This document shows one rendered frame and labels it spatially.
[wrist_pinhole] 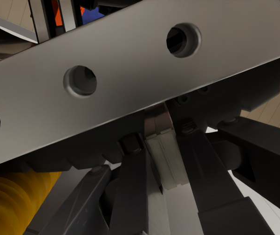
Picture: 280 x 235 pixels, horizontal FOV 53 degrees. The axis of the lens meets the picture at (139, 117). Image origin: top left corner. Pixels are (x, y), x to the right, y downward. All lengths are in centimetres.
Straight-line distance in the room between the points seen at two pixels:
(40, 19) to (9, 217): 14
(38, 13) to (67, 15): 2
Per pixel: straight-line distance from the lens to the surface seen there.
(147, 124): 15
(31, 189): 27
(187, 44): 16
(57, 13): 207
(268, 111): 534
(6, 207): 23
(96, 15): 393
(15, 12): 497
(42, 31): 23
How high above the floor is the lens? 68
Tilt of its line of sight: 14 degrees down
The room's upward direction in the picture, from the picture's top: 24 degrees clockwise
